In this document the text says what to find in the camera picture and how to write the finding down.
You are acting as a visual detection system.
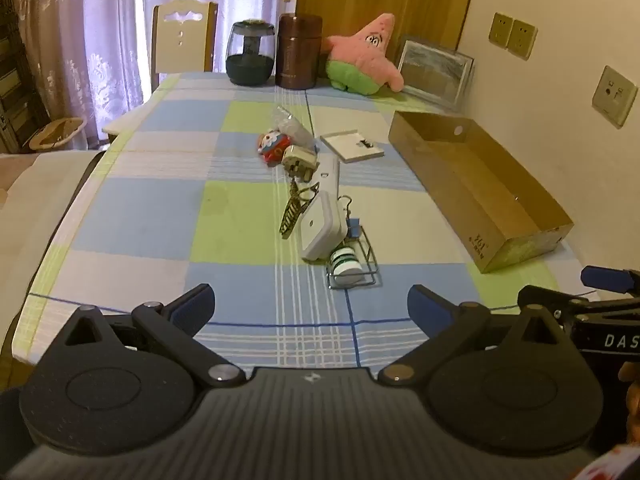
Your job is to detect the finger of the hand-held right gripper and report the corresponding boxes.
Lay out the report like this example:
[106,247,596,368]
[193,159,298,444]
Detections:
[517,285,592,322]
[581,266,640,294]

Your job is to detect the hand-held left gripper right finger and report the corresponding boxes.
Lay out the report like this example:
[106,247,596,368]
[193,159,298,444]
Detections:
[376,284,581,388]

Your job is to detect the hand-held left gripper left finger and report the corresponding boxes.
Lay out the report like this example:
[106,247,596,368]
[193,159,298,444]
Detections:
[60,283,247,389]

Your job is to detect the metal wire rack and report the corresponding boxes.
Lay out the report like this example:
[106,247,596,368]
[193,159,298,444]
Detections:
[326,225,381,290]

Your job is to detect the green white small bottle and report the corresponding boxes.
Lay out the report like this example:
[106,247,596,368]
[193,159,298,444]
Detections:
[328,246,363,283]

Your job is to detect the blue binder clip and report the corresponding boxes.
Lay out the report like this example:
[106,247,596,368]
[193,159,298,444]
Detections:
[337,196,362,239]

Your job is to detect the white square device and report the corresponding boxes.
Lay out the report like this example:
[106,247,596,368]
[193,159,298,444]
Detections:
[300,194,347,262]

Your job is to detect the gold metal hair clip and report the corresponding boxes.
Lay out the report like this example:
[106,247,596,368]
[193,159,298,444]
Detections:
[278,180,321,238]

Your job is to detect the brown cardboard box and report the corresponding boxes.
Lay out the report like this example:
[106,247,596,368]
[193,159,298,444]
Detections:
[388,111,574,274]

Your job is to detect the white remote control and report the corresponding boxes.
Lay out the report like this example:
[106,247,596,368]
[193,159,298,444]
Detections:
[307,152,341,202]

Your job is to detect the red cat toy figure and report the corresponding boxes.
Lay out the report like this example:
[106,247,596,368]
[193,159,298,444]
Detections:
[257,131,292,167]

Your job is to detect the cream three-pin plug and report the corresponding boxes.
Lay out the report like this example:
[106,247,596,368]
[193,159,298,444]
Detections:
[281,146,321,183]

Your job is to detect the clear plastic bag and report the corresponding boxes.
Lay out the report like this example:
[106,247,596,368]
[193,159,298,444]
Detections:
[272,105,321,155]

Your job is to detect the person's right hand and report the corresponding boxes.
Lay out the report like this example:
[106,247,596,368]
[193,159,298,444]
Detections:
[617,360,640,445]

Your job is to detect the checkered tablecloth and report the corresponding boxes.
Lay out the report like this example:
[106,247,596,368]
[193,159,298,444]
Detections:
[10,71,601,376]

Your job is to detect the white red printed cloth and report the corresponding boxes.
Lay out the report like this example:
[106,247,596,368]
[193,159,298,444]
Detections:
[575,441,640,480]

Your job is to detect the beige basket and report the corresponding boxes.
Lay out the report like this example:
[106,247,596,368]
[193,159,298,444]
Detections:
[28,117,86,152]

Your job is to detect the dark green glass jar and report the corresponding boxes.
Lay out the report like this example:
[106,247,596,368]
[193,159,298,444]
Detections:
[226,19,277,86]

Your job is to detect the cream wooden chair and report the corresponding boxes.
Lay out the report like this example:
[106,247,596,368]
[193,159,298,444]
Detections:
[150,1,219,91]

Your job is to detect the pink starfish plush toy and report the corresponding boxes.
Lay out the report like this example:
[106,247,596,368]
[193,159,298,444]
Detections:
[326,13,405,96]

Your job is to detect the brown metal thermos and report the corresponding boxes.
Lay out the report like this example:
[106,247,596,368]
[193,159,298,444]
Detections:
[274,13,323,90]

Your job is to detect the dark wooden rack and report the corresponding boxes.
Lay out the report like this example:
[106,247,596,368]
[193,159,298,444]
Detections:
[0,0,51,156]

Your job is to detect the purple lace curtain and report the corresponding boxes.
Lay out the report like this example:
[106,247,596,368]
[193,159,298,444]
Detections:
[10,0,296,151]

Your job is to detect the beige wall switch plate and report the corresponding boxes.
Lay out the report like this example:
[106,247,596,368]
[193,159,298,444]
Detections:
[592,65,640,129]

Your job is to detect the glass picture frame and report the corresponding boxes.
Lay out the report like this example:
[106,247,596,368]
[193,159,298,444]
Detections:
[396,35,476,111]

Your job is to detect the beige wall socket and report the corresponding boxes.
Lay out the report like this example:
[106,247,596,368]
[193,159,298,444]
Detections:
[488,12,514,51]
[507,19,539,61]

